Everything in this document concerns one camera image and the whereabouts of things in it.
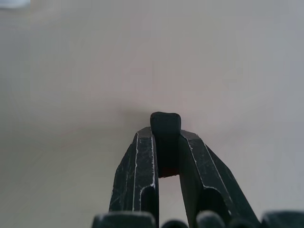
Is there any pale blurred object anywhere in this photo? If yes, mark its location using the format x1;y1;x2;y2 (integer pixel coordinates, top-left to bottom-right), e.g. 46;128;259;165
0;0;31;10

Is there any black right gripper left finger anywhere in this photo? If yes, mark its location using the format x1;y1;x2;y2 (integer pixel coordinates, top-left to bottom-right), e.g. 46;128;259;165
108;126;160;228

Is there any small black block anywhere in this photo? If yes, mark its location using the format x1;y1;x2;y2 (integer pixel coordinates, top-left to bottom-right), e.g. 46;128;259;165
150;111;182;179

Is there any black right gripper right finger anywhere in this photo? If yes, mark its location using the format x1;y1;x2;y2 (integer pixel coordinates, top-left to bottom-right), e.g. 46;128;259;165
177;130;261;228

